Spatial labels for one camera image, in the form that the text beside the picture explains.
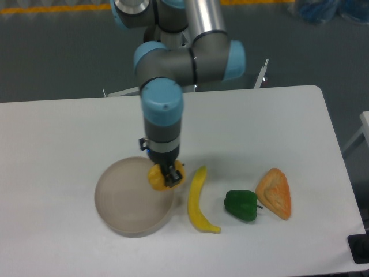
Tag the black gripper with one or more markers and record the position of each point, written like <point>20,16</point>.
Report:
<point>164,154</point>

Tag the yellow toy bell pepper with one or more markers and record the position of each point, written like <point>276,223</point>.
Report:
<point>157,180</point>

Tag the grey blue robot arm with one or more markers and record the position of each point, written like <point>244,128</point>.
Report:
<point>163,72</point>

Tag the beige round plate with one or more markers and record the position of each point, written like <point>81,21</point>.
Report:
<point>127,203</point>

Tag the green toy bell pepper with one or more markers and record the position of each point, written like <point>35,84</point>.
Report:
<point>242,204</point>

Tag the yellow toy banana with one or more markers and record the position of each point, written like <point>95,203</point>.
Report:
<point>197,218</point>

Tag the orange toy pastry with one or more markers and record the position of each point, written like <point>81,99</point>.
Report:
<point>274,193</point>

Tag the black device at edge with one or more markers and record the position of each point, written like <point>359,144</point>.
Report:
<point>358,245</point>

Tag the blue plastic bag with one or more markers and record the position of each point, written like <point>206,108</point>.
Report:
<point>320,12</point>

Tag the white side table frame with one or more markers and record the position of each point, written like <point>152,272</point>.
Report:
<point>358,137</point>

